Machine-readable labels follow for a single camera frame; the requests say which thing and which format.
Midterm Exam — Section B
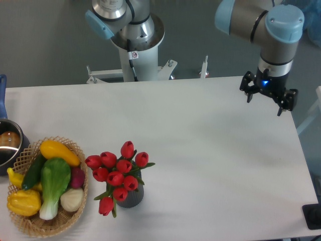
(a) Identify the blue plastic bag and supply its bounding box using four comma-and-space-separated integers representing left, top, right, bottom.
301, 1, 320, 48

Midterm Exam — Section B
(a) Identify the yellow squash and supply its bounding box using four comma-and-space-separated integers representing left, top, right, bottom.
40, 140, 80, 167

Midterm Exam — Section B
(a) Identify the green bok choy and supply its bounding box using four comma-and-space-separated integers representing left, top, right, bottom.
40, 158, 71, 220

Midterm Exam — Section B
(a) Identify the blue handled steel pot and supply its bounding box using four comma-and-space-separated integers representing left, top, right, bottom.
1, 74, 30, 176

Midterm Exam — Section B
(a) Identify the small yellow gourd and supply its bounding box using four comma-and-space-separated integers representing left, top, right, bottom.
7, 168, 42, 192

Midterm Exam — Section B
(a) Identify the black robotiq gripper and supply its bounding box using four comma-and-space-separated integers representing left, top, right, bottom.
239, 70, 298, 116

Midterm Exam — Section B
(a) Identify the red radish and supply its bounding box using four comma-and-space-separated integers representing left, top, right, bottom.
70, 167, 85, 189

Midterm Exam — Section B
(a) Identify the black device at edge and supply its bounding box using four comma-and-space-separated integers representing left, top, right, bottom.
302, 203, 320, 230

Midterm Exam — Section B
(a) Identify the woven wicker basket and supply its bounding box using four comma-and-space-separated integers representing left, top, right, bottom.
9, 136, 88, 238

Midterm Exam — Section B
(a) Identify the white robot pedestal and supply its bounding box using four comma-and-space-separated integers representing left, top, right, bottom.
86, 14, 209, 84

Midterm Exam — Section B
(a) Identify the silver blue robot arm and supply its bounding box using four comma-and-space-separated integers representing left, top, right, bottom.
85, 1, 304, 112

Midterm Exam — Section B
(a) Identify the white garlic bulb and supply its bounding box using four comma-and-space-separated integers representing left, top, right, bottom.
60, 188, 84, 212

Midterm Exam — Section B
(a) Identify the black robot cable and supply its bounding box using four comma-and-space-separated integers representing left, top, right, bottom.
126, 39, 139, 82

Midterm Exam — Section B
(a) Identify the dark grey ribbed vase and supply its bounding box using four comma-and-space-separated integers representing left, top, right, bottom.
113, 162, 144, 208

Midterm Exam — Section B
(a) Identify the yellow bell pepper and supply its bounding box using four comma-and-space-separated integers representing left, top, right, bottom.
7, 189, 42, 216

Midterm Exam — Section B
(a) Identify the white frame at right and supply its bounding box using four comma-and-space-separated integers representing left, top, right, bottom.
296, 86, 320, 136

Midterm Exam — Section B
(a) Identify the red tulip bouquet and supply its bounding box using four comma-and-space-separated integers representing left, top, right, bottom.
85, 141, 155, 217

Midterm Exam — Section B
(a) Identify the green cucumber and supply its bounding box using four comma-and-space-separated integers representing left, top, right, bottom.
22, 153, 47, 190

